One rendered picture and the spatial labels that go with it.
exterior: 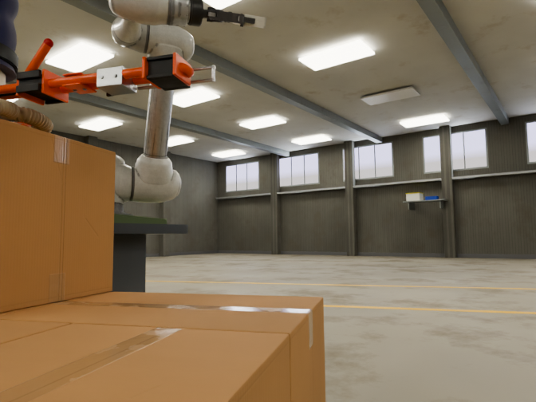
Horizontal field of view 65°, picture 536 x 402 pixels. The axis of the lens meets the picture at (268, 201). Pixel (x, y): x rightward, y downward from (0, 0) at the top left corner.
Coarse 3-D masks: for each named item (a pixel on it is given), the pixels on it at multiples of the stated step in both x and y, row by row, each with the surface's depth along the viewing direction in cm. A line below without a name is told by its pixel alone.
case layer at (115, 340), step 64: (0, 320) 78; (64, 320) 77; (128, 320) 76; (192, 320) 76; (256, 320) 75; (320, 320) 96; (0, 384) 43; (64, 384) 43; (128, 384) 43; (192, 384) 43; (256, 384) 47; (320, 384) 93
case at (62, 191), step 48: (0, 144) 86; (48, 144) 98; (0, 192) 86; (48, 192) 98; (96, 192) 113; (0, 240) 85; (48, 240) 97; (96, 240) 112; (0, 288) 85; (48, 288) 97; (96, 288) 112
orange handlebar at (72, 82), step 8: (184, 64) 92; (80, 72) 98; (128, 72) 95; (136, 72) 94; (184, 72) 93; (192, 72) 94; (48, 80) 101; (56, 80) 100; (64, 80) 99; (72, 80) 99; (80, 80) 98; (88, 80) 98; (96, 80) 97; (136, 80) 99; (144, 80) 98; (0, 88) 105; (8, 88) 104; (64, 88) 104; (72, 88) 101; (80, 88) 101; (88, 88) 101; (96, 88) 102; (8, 96) 109; (16, 96) 109
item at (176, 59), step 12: (144, 60) 92; (156, 60) 93; (168, 60) 92; (180, 60) 92; (144, 72) 92; (156, 72) 93; (168, 72) 92; (180, 72) 92; (156, 84) 96; (168, 84) 96; (180, 84) 96
